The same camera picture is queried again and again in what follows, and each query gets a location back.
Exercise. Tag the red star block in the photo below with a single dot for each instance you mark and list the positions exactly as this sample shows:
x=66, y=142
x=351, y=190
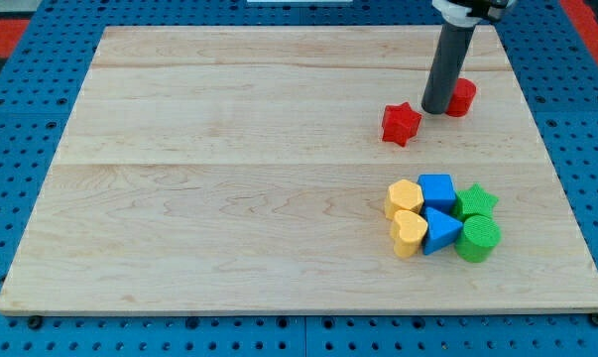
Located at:
x=400, y=123

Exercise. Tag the robot arm end white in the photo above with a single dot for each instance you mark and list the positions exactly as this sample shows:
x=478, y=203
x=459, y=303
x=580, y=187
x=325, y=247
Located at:
x=469, y=13

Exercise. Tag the green star block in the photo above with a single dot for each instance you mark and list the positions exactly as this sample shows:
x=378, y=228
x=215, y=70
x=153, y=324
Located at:
x=472, y=201

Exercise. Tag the wooden board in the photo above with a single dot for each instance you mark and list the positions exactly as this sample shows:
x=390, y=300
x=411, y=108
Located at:
x=242, y=171

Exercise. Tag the yellow hexagon block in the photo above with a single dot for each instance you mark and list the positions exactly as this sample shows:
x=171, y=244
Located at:
x=403, y=195

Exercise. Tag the yellow heart block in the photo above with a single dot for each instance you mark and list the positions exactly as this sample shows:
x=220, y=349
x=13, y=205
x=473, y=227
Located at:
x=407, y=230

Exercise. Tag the blue cube block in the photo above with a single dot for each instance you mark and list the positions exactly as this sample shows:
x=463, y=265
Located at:
x=438, y=191

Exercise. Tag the blue triangle block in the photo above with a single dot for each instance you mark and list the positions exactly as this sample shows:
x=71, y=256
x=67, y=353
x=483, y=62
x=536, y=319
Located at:
x=442, y=230

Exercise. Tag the red cylinder block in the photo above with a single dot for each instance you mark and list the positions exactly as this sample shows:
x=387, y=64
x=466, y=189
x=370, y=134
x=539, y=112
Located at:
x=462, y=97

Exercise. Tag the green cylinder block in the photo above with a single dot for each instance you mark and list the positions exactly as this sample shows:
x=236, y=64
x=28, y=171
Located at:
x=478, y=238

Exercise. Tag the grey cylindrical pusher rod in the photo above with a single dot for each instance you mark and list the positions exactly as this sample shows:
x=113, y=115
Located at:
x=452, y=47

